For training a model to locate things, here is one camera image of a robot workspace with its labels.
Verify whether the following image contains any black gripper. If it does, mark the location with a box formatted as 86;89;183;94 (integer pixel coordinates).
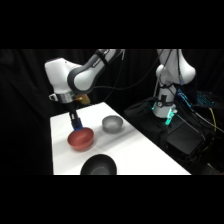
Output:
67;100;84;131

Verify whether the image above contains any blue cube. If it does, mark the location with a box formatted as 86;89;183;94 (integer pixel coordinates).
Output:
74;119;84;132

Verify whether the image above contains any pink bowl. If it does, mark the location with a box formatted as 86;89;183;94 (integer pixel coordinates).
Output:
66;126;95;150

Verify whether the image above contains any grey bowl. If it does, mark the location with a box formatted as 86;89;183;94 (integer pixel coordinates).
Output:
101;114;125;134

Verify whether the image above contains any black bowl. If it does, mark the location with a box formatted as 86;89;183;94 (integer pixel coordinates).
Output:
79;153;118;176

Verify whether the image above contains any black curtain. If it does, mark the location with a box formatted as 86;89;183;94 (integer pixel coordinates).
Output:
0;49;224;176

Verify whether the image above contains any black robot stand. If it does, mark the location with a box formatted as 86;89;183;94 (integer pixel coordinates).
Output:
123;97;209;165

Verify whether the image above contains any small green light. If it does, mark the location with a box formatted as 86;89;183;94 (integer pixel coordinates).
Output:
164;107;177;127

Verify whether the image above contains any black equipment box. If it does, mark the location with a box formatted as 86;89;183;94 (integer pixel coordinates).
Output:
165;123;205;156

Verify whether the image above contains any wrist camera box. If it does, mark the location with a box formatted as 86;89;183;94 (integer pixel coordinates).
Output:
75;93;91;108

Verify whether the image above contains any long black cable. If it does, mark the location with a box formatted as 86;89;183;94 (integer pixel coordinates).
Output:
89;49;174;101

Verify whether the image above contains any blue cable bundle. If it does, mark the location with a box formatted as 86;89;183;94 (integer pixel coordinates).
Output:
176;87;209;108

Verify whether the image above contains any yellow cable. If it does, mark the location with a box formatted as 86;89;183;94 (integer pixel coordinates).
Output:
208;108;218;134

